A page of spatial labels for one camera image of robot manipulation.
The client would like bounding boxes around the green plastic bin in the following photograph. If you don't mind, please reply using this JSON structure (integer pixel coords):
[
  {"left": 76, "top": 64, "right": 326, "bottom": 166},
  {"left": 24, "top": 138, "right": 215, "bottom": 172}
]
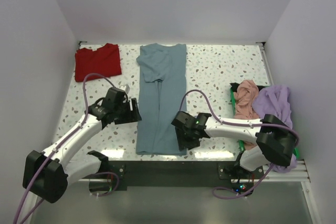
[{"left": 229, "top": 85, "right": 301, "bottom": 161}]

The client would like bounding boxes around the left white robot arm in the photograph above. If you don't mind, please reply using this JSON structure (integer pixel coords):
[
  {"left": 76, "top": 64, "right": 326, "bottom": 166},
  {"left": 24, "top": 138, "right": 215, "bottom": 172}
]
[{"left": 23, "top": 87, "right": 141, "bottom": 203}]

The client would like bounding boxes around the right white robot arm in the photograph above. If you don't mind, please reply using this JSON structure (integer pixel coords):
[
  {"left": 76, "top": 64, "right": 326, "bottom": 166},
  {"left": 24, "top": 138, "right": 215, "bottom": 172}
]
[{"left": 171, "top": 111, "right": 298, "bottom": 178}]

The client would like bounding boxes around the crumpled pink t-shirt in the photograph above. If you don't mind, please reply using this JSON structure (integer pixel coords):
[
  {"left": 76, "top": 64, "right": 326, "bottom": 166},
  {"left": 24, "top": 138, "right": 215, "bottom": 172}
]
[{"left": 233, "top": 79, "right": 261, "bottom": 150}]

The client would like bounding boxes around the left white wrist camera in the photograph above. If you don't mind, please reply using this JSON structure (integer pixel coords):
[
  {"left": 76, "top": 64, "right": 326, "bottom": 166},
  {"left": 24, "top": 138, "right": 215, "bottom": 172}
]
[{"left": 120, "top": 84, "right": 130, "bottom": 94}]

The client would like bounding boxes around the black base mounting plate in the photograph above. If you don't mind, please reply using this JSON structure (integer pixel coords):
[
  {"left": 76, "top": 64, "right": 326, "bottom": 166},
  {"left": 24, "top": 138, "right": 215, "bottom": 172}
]
[{"left": 87, "top": 161, "right": 264, "bottom": 193}]

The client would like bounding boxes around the blue-grey t-shirt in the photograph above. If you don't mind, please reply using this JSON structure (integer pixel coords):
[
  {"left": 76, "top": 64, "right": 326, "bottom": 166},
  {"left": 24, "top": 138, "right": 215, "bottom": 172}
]
[{"left": 136, "top": 44, "right": 187, "bottom": 155}]

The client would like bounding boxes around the folded red t-shirt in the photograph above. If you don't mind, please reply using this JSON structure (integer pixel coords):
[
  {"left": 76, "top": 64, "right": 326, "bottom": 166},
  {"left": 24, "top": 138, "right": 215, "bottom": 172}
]
[{"left": 75, "top": 43, "right": 122, "bottom": 82}]

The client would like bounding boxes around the crumpled lilac t-shirt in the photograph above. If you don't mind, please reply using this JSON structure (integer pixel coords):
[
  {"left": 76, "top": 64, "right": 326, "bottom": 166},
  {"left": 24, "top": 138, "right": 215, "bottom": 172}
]
[{"left": 252, "top": 84, "right": 298, "bottom": 173}]

